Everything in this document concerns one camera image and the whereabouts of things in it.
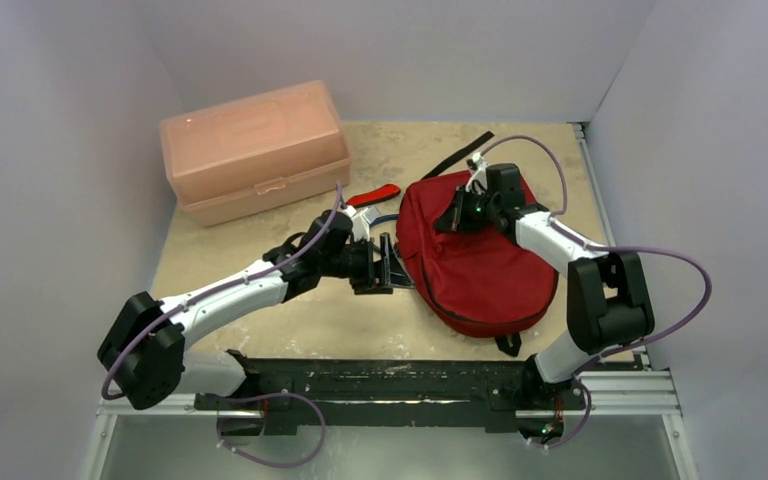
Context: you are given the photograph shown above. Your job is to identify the pink plastic storage box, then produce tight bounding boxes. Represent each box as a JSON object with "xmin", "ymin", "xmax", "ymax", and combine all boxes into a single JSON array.
[{"xmin": 159, "ymin": 81, "xmax": 352, "ymax": 227}]

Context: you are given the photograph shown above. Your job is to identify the aluminium frame rails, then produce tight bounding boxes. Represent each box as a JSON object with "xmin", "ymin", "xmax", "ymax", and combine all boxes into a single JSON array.
[{"xmin": 104, "ymin": 137, "xmax": 680, "ymax": 453}]

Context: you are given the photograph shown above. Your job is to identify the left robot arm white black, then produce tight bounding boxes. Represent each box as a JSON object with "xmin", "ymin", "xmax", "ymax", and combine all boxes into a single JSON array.
[{"xmin": 97, "ymin": 209, "xmax": 415, "ymax": 410}]

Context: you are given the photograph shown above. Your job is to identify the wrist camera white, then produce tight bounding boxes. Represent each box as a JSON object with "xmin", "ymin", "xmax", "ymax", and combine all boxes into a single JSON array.
[
  {"xmin": 342, "ymin": 205, "xmax": 380, "ymax": 241},
  {"xmin": 465, "ymin": 151, "xmax": 488, "ymax": 195}
]

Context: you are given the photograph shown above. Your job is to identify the blue handled pliers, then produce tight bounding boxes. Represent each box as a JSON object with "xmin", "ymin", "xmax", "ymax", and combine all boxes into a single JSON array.
[{"xmin": 369, "ymin": 214, "xmax": 399, "ymax": 253}]

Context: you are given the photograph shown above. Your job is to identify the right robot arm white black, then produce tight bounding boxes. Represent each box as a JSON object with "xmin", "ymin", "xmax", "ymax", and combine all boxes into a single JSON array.
[{"xmin": 434, "ymin": 158, "xmax": 655, "ymax": 407}]

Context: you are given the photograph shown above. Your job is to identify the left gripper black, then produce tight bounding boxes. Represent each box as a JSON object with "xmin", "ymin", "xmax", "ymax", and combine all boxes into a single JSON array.
[{"xmin": 319, "ymin": 232, "xmax": 413, "ymax": 295}]

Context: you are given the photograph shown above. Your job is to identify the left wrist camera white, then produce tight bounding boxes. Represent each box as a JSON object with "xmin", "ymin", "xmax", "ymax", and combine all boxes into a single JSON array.
[{"xmin": 342, "ymin": 205, "xmax": 380, "ymax": 241}]

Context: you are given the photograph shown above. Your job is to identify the red backpack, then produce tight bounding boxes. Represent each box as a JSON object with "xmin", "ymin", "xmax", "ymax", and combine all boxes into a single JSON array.
[{"xmin": 395, "ymin": 130, "xmax": 561, "ymax": 359}]

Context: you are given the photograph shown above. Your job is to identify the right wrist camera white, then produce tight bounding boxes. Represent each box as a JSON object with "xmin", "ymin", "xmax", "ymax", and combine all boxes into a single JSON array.
[{"xmin": 465, "ymin": 151, "xmax": 488, "ymax": 195}]

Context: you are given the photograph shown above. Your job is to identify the black metal base plate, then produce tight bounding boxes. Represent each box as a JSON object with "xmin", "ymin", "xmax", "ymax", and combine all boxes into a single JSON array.
[{"xmin": 194, "ymin": 353, "xmax": 586, "ymax": 439}]

